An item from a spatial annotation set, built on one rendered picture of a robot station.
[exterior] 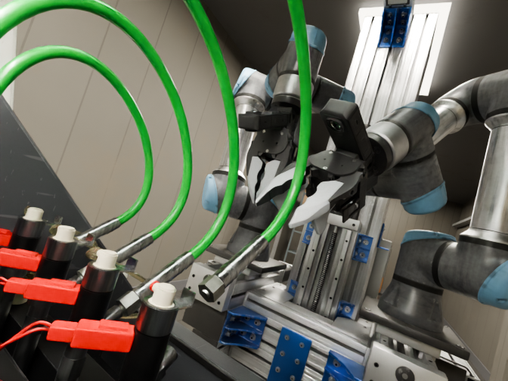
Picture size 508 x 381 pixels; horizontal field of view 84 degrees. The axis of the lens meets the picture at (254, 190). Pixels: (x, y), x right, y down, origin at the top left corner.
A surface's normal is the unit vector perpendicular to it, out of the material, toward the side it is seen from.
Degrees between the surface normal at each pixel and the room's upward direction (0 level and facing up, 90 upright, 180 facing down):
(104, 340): 90
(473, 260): 92
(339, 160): 48
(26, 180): 90
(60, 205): 90
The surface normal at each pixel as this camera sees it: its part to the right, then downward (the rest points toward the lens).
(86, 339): 0.36, 0.04
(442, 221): -0.42, -0.19
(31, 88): 0.86, 0.23
